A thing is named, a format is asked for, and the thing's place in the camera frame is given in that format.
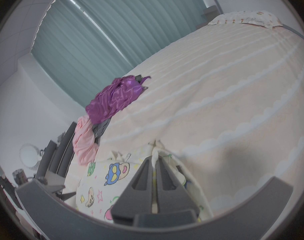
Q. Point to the blue-green curtain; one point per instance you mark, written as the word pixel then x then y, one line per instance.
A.
pixel 72 54
pixel 142 16

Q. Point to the bed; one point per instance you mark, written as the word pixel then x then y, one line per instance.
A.
pixel 217 96

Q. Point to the round white mirror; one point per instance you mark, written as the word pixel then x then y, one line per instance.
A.
pixel 29 156

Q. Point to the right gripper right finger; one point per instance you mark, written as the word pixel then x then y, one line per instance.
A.
pixel 174 199

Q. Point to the pink garment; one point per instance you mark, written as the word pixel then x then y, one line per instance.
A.
pixel 84 141

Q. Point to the grey bedside table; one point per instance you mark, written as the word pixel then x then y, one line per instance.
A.
pixel 210 12

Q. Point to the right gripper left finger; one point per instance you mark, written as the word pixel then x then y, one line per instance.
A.
pixel 134 199

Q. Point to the purple garment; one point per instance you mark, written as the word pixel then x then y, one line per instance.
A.
pixel 112 101

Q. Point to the black chest of drawers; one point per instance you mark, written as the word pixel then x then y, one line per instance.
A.
pixel 57 159

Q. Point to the white printed pillow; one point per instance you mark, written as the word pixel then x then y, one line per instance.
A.
pixel 244 19

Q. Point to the white printed pyjama top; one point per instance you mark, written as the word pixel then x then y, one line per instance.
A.
pixel 102 184

